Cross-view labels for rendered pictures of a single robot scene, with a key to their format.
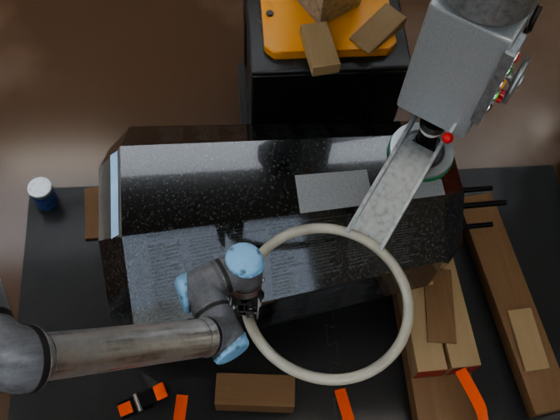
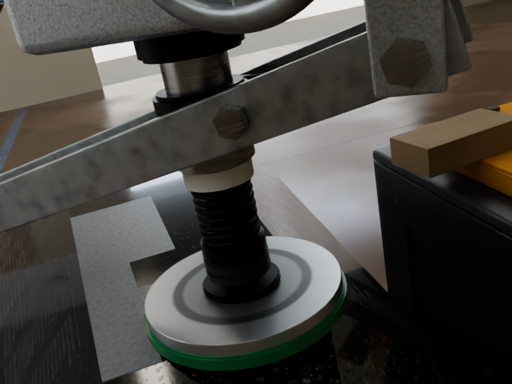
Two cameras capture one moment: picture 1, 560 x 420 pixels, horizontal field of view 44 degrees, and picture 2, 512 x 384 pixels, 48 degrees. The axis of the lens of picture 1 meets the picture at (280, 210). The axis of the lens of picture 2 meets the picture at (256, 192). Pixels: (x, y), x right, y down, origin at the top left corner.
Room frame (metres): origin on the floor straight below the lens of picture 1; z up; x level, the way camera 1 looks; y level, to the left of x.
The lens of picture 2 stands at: (1.24, -0.99, 1.14)
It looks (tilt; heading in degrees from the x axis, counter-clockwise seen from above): 21 degrees down; 87
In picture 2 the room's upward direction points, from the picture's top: 11 degrees counter-clockwise
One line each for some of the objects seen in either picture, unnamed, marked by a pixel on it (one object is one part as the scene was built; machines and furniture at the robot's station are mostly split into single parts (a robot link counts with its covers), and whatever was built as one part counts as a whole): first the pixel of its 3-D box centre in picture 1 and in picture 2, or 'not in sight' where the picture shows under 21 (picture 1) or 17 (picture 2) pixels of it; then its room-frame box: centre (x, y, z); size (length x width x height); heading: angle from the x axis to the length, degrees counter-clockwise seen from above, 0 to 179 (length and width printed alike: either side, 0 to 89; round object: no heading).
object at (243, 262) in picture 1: (243, 267); not in sight; (0.62, 0.08, 1.17); 0.10 x 0.09 x 0.12; 122
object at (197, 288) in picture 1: (203, 289); not in sight; (0.55, 0.16, 1.18); 0.12 x 0.12 x 0.09; 32
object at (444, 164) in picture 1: (422, 149); (243, 287); (1.24, -0.45, 0.82); 0.21 x 0.21 x 0.01
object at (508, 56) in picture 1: (496, 81); not in sight; (1.12, -0.52, 1.35); 0.08 x 0.03 x 0.28; 153
